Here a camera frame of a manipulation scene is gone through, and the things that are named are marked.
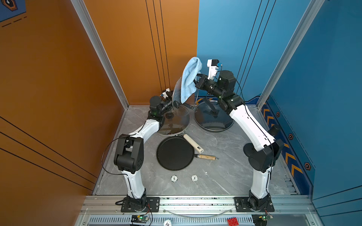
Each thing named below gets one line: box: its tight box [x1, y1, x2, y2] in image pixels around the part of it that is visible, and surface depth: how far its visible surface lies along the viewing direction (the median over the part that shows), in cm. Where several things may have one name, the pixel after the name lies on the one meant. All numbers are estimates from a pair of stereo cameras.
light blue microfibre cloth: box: [180, 56, 203, 105], surface depth 67 cm
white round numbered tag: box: [163, 219, 173, 226], surface depth 65 cm
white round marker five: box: [170, 174, 179, 183], surface depth 84 cm
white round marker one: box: [191, 174, 198, 182], surface depth 84 cm
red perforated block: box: [227, 217, 239, 226], surface depth 69 cm
